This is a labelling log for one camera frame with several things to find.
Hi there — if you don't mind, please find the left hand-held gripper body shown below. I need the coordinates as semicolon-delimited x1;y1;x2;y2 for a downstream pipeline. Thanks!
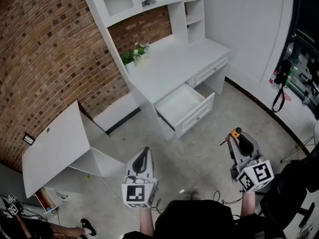
121;174;159;209

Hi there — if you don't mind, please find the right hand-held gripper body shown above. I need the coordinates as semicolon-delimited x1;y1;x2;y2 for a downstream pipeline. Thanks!
230;154;275;193

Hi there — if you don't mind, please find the person's right forearm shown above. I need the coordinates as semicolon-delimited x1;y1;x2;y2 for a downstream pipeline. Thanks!
240;190;257;219

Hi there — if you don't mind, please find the person's left forearm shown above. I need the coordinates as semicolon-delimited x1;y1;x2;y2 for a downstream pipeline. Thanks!
139;206;155;237

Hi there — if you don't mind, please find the black office chair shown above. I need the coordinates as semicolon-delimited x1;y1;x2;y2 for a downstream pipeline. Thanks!
259;145;319;231

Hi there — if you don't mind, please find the person's black clothing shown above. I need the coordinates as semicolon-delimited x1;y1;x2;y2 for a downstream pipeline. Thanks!
122;199;286;239

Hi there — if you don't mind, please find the white side desk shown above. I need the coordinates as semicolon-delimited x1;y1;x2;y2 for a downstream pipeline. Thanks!
21;100;125;199

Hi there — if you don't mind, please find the white box with red lining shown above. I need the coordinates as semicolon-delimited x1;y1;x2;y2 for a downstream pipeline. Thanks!
34;187;63;215

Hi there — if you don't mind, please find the white desk with hutch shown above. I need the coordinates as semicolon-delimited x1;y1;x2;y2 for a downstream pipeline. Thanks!
79;0;231;140

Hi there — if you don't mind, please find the white flower plant cream pot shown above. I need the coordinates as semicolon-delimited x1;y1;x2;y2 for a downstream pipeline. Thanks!
133;41;151;61

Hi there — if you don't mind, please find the white chair with wire legs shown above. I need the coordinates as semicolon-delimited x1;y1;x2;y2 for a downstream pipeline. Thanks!
280;120;319;164

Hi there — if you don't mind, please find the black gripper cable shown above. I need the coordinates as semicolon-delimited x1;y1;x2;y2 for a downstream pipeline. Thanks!
212;189;243;206

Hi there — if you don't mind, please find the black bag with strap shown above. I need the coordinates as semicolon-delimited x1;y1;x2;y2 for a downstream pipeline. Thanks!
271;58;293;113

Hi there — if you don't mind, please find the black wall outlet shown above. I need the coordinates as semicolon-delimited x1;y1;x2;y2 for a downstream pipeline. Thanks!
22;132;35;146

